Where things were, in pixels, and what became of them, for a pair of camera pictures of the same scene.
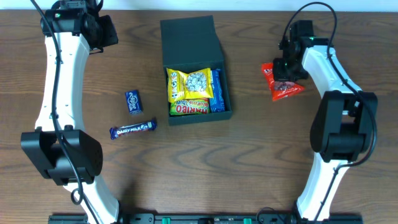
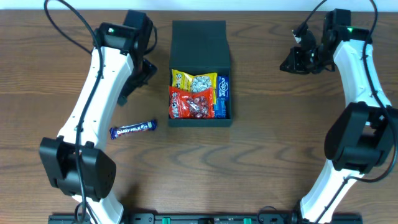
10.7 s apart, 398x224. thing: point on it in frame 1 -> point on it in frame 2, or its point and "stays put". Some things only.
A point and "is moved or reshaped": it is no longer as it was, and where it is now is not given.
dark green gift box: (196, 75) is moved or reshaped
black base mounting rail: (209, 218) stays put
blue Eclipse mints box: (134, 102) -> (222, 86)
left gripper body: (109, 32) -> (137, 79)
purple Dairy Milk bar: (132, 129) stays put
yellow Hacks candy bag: (189, 83) is moved or reshaped
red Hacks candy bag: (279, 89) -> (186, 104)
